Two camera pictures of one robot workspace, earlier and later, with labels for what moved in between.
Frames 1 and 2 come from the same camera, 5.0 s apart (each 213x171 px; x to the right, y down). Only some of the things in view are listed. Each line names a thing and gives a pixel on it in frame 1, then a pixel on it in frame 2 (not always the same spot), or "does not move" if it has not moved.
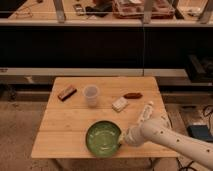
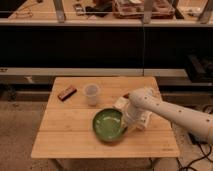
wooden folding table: [76, 103] does not move
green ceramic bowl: [102, 138] -> [108, 126]
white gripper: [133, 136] -> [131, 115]
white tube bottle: [147, 112] does not move
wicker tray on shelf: [134, 9] does not move
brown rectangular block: [67, 93] does not move
